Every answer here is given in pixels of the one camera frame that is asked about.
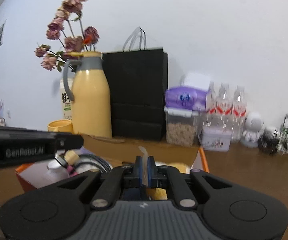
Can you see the small pink object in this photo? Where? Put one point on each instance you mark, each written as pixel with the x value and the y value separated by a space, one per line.
pixel 72 171

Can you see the yellow mug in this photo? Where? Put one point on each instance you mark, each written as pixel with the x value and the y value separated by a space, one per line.
pixel 60 126

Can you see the white robot speaker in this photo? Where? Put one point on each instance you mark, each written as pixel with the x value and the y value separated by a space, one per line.
pixel 254 125

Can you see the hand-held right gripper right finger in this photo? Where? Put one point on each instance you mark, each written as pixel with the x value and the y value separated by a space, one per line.
pixel 150 170

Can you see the clear container of seeds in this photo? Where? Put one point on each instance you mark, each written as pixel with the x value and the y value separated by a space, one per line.
pixel 180 132

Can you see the wall poster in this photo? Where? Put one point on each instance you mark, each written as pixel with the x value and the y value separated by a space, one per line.
pixel 0 36

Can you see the black paper bag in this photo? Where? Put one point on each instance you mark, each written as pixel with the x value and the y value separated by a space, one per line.
pixel 136 92

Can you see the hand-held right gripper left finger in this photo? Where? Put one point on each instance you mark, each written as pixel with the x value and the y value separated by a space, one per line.
pixel 140 170

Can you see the wooden cap bottle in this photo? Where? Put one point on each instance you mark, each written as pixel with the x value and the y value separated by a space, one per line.
pixel 72 157

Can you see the dried pink rose bouquet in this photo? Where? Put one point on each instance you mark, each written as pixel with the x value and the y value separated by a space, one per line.
pixel 72 42

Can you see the white and yellow plush toy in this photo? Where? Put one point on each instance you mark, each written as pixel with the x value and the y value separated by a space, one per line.
pixel 176 167

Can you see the purple tissue pack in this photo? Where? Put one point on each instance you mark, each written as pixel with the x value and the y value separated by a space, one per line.
pixel 184 100

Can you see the lilac knit cloth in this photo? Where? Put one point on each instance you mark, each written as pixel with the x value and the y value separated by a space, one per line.
pixel 86 152

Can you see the white round bottle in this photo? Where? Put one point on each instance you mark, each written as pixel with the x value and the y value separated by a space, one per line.
pixel 55 170

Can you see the clear plastic piece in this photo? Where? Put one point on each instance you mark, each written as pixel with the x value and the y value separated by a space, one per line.
pixel 144 155

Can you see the white wall socket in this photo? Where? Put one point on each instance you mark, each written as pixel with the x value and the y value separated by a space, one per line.
pixel 9 113

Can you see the black charger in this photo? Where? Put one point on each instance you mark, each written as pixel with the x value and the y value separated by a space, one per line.
pixel 287 122

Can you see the pale printed tin box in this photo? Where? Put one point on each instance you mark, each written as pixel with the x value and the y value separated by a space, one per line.
pixel 215 140

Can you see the yellow thermos jug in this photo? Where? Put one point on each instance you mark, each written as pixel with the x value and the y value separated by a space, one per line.
pixel 91 105

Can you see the white milk carton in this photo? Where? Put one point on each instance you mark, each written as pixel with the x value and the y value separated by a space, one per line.
pixel 66 102

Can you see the cardboard box with orange trim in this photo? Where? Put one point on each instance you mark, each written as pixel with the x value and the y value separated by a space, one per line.
pixel 164 150

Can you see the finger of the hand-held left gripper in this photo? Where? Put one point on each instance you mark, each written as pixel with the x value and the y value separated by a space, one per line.
pixel 70 142

